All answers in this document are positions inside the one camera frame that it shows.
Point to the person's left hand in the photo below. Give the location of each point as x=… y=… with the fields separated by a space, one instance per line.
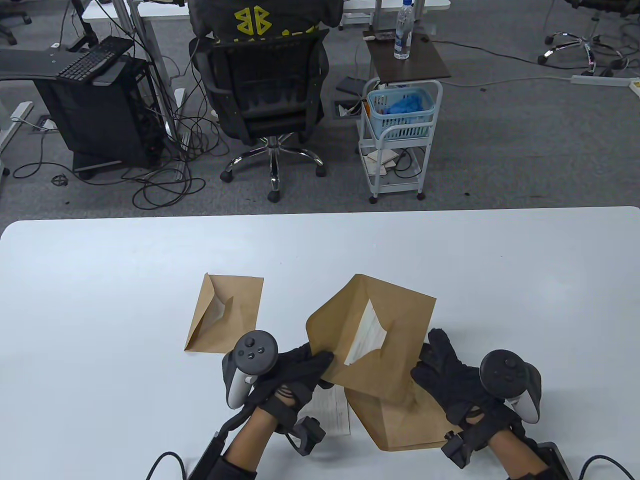
x=295 y=370

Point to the person's right hand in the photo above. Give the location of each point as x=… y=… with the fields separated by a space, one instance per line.
x=450 y=375

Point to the person's right forearm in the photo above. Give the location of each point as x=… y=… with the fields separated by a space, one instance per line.
x=515 y=455

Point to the black right forearm module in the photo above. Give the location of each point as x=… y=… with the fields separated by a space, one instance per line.
x=555 y=457

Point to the person's left forearm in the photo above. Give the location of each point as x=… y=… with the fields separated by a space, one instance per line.
x=247 y=445

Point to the black left forearm module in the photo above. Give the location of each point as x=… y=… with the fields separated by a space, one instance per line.
x=205 y=460

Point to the grey left hand controller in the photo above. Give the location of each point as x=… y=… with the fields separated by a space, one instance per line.
x=255 y=347

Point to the grey hand controller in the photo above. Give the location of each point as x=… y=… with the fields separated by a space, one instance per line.
x=255 y=347
x=507 y=367

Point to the grey right hand controller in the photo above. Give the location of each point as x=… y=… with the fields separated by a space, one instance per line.
x=507 y=367

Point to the white rolling cart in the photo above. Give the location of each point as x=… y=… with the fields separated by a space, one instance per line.
x=397 y=188

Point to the beige boxes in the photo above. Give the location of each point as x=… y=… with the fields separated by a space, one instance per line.
x=385 y=159

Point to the light blue plastic basket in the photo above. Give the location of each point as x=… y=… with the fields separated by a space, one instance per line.
x=400 y=131

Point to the blue gloves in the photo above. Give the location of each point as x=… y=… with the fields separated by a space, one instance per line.
x=405 y=105

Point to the black floor box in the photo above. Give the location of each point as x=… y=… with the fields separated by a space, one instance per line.
x=350 y=86

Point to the black mesh office chair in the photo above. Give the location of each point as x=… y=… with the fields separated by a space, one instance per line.
x=260 y=80

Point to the dark brown side table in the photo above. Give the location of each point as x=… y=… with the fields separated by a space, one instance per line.
x=420 y=62

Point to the black computer tower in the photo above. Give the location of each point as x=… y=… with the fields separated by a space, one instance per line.
x=100 y=120

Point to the white power strip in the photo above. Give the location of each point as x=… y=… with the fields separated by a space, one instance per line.
x=600 y=81

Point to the yellow white box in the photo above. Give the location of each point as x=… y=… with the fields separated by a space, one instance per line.
x=635 y=87

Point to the clear plastic water bottle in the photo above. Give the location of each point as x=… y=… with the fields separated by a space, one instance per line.
x=404 y=30

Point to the grey floor outlet box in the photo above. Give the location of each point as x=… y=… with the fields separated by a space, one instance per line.
x=45 y=125

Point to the office chair chrome base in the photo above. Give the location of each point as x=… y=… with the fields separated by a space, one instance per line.
x=586 y=44

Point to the black keyboard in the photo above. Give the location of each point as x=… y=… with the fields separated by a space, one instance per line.
x=92 y=60

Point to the white desk foot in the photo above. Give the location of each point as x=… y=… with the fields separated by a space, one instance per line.
x=20 y=112

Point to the black desk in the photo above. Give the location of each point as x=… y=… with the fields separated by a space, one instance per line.
x=25 y=62

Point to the black swivel chair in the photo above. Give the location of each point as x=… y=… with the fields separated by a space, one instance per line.
x=15 y=19

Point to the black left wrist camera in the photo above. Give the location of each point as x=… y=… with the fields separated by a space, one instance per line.
x=310 y=435

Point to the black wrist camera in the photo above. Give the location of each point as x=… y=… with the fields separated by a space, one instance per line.
x=310 y=435
x=457 y=450

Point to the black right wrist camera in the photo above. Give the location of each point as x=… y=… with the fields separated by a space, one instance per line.
x=457 y=450

